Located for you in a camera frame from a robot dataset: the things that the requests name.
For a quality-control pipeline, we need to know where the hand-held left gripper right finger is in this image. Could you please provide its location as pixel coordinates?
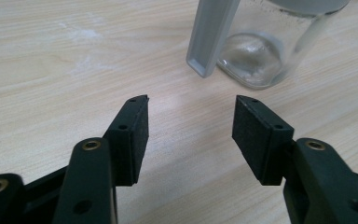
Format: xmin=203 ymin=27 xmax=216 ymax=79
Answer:
xmin=231 ymin=94 xmax=296 ymax=187

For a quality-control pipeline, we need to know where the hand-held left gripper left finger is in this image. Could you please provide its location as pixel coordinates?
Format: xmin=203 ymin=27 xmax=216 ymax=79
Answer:
xmin=103 ymin=94 xmax=150 ymax=187

